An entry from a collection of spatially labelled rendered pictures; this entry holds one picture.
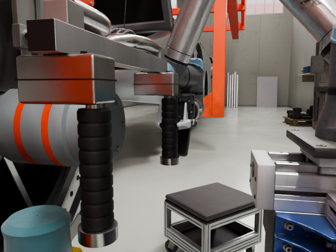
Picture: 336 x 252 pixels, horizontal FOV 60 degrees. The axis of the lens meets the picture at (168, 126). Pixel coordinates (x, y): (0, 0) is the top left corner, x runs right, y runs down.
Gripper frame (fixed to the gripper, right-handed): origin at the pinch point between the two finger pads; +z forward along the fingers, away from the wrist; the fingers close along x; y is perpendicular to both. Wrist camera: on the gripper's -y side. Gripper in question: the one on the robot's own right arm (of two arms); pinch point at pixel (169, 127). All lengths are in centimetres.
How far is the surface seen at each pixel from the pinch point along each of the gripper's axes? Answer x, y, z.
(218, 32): -15, 82, -338
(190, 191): -10, -49, -94
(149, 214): -47, -83, -132
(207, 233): 2, -58, -65
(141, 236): -42, -83, -100
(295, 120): 148, -69, -689
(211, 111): -22, -23, -338
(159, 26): -88, 89, -316
